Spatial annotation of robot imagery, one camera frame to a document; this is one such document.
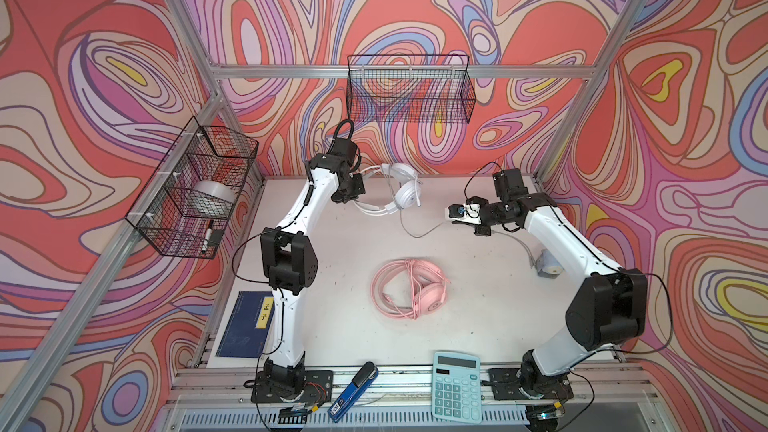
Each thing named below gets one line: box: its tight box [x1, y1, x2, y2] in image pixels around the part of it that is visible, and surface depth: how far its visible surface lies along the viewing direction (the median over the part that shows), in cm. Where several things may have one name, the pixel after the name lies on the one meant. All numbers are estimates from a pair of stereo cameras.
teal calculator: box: [432, 352, 482, 424], surface depth 73 cm
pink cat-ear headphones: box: [370, 259, 451, 320], surface depth 86 cm
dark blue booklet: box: [216, 291, 275, 358], surface depth 84 cm
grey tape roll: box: [190, 180, 237, 219], surface depth 74 cm
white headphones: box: [353, 162, 423, 216], surface depth 88 cm
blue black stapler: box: [327, 361, 379, 423], surface depth 72 cm
